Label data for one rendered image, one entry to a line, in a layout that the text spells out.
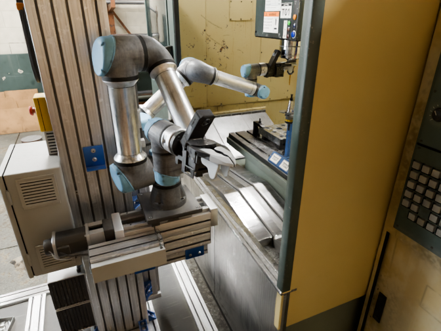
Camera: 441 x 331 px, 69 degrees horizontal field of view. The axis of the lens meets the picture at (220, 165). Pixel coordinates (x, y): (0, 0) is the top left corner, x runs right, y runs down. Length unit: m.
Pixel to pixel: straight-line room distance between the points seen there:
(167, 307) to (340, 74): 1.58
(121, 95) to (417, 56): 0.94
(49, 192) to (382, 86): 1.21
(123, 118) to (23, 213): 0.55
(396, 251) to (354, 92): 0.69
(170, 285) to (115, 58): 1.50
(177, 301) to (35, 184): 1.11
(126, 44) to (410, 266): 1.27
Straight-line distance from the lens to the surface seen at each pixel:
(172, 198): 1.29
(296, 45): 2.09
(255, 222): 1.81
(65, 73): 1.30
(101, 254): 1.29
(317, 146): 1.03
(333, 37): 0.97
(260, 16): 2.10
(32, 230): 1.47
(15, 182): 1.37
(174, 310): 2.04
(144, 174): 1.20
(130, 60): 1.08
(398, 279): 1.52
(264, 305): 1.52
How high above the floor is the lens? 1.74
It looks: 25 degrees down
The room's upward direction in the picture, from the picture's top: straight up
